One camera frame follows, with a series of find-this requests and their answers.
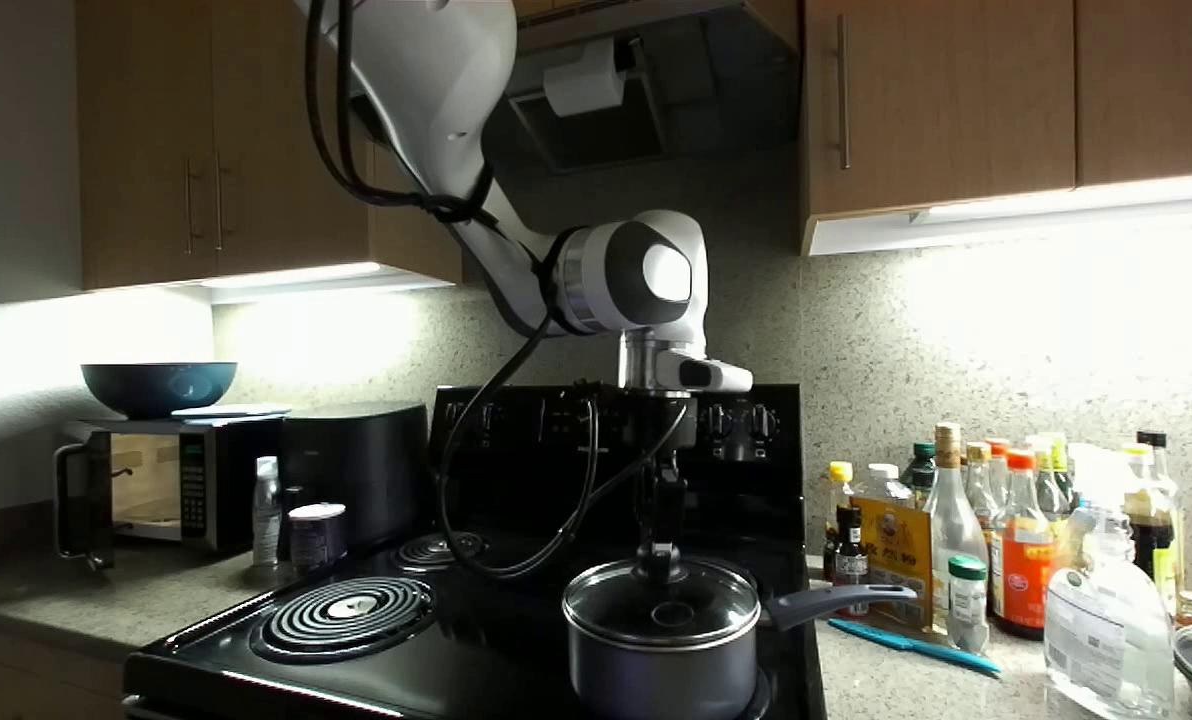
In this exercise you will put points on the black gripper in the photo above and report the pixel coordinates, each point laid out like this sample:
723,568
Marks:
662,460

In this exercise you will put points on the glass pot lid black knob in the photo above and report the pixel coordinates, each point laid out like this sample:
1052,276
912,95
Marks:
662,604

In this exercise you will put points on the small jar green lid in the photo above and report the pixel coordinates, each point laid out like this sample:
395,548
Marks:
966,604

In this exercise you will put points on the dark jar with white lid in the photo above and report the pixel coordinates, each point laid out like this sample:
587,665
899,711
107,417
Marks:
316,542

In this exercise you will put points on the black electric stove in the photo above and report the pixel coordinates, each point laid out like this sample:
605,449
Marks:
517,631

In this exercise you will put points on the yellow cap dark bottle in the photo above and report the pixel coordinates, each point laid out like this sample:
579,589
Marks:
841,535

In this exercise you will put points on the white cap bottle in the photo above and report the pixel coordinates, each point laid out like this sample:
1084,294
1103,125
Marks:
882,482

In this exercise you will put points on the small coil stove burner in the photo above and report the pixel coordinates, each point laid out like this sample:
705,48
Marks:
429,548

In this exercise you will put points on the green cap bottle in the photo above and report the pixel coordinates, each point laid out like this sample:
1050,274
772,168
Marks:
918,468

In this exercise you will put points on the teal utensil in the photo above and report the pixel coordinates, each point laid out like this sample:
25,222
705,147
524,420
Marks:
918,647

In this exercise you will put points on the clear glass bottle cork stopper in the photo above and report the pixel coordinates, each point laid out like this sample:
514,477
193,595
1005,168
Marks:
957,527

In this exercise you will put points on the tan cap bottle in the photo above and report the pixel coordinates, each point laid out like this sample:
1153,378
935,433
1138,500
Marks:
983,484

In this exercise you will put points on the large coil stove burner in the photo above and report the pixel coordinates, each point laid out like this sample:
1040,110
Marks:
341,617

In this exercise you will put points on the orange label sauce bottle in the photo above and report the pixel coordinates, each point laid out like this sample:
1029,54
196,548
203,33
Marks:
1025,572

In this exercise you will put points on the yellow green bottle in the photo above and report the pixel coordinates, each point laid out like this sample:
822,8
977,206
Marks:
1052,484

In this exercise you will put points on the small clear slim bottle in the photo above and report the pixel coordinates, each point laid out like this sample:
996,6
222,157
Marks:
267,515

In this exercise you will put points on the large clear plastic bottle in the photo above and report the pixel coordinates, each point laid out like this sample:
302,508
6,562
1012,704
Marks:
1103,635

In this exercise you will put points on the range hood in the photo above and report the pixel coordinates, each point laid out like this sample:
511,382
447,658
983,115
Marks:
702,82

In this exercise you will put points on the small white box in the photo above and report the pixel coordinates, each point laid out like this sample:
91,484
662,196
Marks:
582,82

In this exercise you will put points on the black microwave oven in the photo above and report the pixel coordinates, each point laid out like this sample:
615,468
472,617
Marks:
203,482

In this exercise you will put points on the dark sauce bottle black cap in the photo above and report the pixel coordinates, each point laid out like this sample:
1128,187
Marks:
1153,535

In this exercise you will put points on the blue bowl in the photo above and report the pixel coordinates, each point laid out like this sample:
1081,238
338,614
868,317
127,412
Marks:
158,386

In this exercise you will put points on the wide wooden wall cabinet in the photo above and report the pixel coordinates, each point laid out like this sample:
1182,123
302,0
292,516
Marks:
957,106

